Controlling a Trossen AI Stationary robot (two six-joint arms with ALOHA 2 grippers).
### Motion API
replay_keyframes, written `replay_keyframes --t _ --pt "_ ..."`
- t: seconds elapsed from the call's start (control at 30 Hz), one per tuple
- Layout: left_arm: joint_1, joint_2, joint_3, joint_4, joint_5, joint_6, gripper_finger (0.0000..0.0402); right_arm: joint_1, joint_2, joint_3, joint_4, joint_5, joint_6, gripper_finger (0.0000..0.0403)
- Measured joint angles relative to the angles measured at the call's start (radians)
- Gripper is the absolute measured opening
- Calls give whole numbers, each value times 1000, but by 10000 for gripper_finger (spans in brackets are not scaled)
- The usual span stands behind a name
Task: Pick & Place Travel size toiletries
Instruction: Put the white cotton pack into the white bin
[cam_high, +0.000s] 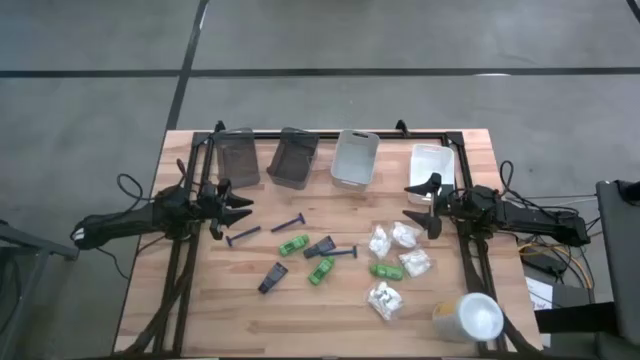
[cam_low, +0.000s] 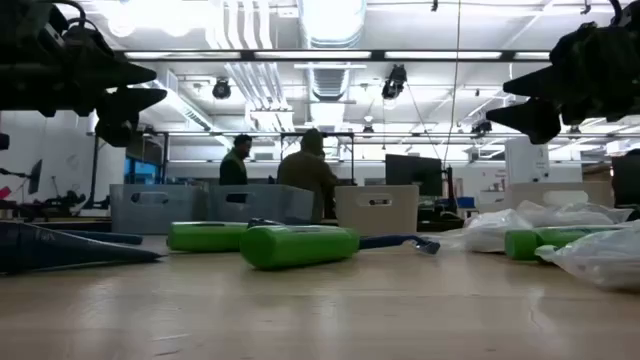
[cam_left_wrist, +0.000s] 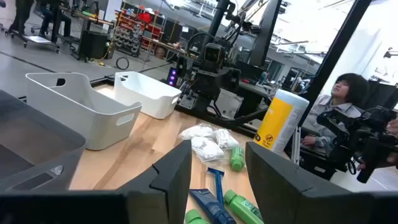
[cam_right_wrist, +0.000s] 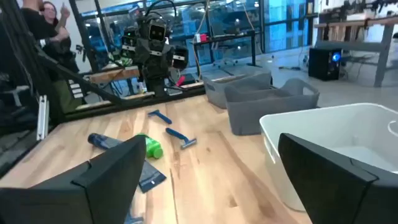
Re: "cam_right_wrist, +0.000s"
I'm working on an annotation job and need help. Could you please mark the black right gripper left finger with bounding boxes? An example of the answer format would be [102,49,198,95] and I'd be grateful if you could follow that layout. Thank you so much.
[0,134,147,224]

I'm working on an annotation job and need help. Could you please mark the wooden workbench grey legs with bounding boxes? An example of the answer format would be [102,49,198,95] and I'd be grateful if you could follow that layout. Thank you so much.
[313,15,398,88]

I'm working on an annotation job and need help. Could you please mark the dark blue toiletry tube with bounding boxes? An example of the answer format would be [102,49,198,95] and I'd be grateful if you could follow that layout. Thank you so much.
[87,133,125,151]
[138,160,167,194]

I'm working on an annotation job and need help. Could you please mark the wooden table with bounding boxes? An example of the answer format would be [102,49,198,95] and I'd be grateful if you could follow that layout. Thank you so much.
[88,67,141,85]

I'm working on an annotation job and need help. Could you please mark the green travel bottle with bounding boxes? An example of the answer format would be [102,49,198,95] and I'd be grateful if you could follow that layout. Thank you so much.
[136,133,164,160]

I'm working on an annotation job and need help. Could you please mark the white frame bracket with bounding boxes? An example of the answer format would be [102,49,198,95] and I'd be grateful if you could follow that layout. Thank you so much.
[36,95,50,141]

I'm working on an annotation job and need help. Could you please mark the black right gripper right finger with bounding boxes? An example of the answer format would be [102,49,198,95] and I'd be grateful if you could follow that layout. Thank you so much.
[277,133,398,224]

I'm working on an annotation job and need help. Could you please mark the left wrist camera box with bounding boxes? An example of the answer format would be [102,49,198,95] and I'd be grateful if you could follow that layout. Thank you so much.
[147,21,168,43]

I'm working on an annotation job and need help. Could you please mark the person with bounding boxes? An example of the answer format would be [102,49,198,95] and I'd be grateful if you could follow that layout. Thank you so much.
[40,1,81,75]
[20,0,71,50]

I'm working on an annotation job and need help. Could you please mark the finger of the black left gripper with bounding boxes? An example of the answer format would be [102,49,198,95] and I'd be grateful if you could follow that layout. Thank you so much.
[120,27,138,60]
[172,45,190,70]

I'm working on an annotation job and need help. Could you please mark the black bench robot arms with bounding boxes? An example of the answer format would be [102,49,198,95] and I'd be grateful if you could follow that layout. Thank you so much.
[320,0,398,22]

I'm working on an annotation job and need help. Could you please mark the black computer tower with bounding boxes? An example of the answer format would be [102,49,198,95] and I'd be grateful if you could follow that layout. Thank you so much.
[308,47,343,82]

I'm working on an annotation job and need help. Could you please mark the grey plastic bin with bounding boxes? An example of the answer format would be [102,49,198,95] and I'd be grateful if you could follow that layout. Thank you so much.
[224,77,320,136]
[201,65,272,110]

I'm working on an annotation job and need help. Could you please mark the white plastic bin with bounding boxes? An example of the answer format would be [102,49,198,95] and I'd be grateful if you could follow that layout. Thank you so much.
[259,102,398,212]

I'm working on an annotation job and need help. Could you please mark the black desk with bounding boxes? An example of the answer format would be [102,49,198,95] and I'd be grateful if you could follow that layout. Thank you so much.
[192,30,257,75]

